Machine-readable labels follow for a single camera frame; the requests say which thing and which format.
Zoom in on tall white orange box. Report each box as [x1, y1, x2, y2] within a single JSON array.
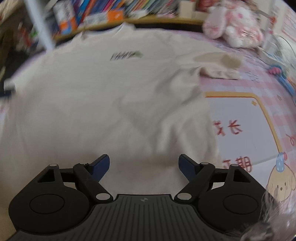
[[53, 0, 78, 33]]

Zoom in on cream printed t-shirt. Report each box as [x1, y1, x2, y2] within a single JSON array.
[[0, 23, 242, 232]]

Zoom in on white wooden bookshelf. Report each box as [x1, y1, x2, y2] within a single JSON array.
[[0, 0, 208, 50]]

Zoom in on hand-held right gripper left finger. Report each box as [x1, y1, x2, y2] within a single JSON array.
[[37, 153, 114, 202]]

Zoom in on white power strip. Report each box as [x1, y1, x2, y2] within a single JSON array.
[[259, 44, 285, 63]]

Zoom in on blue packet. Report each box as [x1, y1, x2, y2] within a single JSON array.
[[281, 74, 296, 98]]

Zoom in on pink checked desk mat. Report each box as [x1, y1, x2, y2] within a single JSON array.
[[0, 30, 296, 241]]

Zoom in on fluffy grey sleeve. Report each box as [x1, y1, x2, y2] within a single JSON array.
[[240, 188, 296, 241]]

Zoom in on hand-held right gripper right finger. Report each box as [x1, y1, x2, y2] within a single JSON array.
[[174, 153, 263, 202]]

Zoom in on pink white plush bunny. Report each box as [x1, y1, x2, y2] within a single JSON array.
[[202, 3, 264, 48]]

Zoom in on row of colourful books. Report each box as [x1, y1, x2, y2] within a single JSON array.
[[69, 0, 208, 17]]

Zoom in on small white orange box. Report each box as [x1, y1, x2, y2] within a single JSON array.
[[82, 10, 127, 26]]

